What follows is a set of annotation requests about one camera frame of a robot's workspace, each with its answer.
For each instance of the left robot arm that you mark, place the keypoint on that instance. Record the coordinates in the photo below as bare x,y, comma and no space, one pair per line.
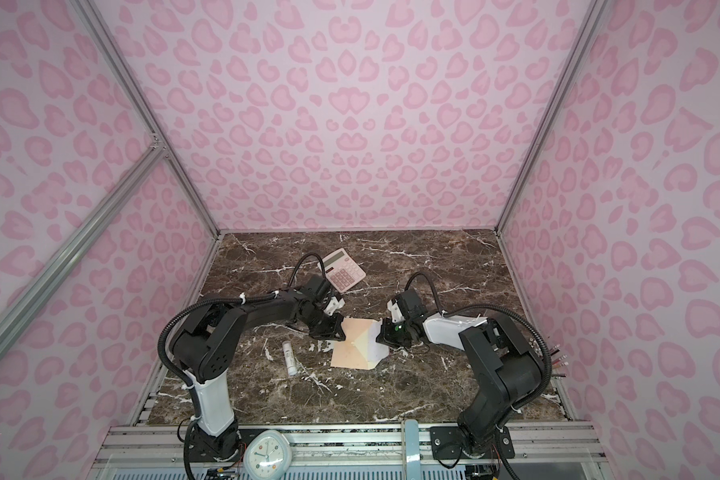
198,346

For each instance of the aluminium frame strut left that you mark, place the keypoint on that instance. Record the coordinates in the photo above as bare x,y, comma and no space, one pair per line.
105,42

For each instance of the light blue tape strip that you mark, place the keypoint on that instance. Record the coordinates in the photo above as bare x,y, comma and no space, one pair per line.
411,450

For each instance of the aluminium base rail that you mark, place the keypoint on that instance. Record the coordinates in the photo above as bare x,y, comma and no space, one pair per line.
543,450

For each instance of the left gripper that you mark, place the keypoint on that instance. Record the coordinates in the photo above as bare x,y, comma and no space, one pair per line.
334,332

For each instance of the aluminium frame strut right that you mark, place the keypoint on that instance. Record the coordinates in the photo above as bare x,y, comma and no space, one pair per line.
596,14

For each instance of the aluminium diagonal frame bar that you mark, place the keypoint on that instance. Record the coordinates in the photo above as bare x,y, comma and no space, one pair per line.
15,319

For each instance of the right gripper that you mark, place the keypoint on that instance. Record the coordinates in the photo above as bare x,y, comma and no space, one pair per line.
385,336

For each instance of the white desk clock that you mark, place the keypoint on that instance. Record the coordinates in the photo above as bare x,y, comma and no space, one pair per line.
268,456

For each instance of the white glue stick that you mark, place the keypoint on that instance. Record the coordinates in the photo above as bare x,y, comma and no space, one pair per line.
290,360

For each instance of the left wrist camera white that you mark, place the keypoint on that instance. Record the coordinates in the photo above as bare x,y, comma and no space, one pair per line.
334,304

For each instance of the peach envelope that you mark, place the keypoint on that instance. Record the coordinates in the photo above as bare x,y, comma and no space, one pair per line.
359,350

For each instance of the red pencil cup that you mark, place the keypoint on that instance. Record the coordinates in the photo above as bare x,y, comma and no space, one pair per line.
559,362

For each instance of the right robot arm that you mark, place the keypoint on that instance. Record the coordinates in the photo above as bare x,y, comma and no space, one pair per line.
508,358

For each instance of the pink calculator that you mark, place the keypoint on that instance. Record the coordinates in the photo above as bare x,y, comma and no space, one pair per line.
342,271

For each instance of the aluminium frame strut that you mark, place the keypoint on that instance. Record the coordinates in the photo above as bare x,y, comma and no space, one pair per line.
105,42
596,14

